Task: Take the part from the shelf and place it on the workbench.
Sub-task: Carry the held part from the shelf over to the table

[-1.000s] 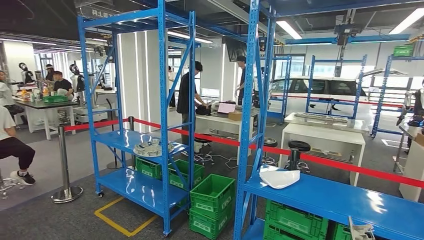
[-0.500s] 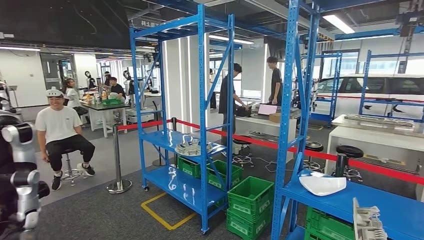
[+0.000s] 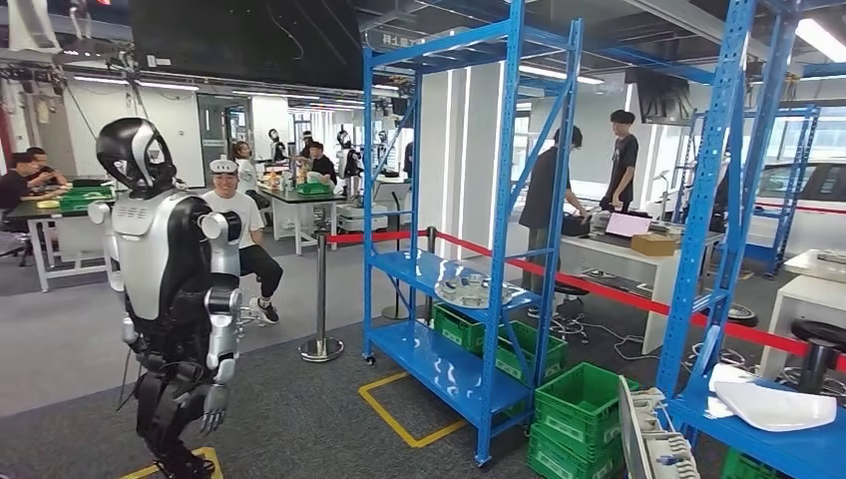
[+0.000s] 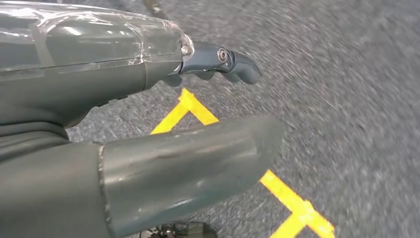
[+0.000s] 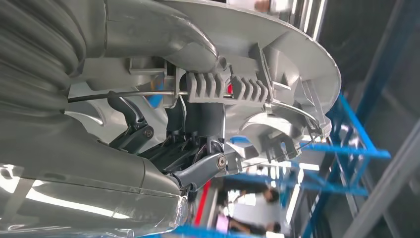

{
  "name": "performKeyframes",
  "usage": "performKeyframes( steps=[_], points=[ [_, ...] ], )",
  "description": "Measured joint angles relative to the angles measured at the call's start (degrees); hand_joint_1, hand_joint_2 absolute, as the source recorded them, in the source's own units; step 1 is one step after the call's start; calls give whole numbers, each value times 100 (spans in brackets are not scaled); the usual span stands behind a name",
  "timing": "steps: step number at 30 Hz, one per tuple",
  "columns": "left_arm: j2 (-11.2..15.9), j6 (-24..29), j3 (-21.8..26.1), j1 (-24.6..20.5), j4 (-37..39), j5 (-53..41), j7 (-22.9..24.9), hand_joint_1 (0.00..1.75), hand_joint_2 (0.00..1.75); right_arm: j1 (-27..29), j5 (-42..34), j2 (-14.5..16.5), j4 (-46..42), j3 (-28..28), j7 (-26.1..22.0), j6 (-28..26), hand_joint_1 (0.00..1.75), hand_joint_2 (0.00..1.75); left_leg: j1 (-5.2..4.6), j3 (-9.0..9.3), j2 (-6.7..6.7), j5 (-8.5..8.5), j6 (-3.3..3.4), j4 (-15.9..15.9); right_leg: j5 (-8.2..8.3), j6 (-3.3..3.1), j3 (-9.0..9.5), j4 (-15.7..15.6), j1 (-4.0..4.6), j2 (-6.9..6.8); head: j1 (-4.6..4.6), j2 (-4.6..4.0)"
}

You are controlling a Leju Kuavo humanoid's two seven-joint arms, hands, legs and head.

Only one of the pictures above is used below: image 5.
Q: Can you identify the red barrier belt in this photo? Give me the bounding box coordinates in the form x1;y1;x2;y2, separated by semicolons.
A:
193;179;212;227

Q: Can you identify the person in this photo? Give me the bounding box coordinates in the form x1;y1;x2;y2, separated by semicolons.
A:
254;0;293;14
228;218;283;237
223;178;280;205

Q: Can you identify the laptop with pink screen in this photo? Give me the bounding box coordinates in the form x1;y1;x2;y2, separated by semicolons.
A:
214;215;230;235

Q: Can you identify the blue steel shelf rack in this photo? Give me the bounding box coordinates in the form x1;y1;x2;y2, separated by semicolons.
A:
144;92;393;238

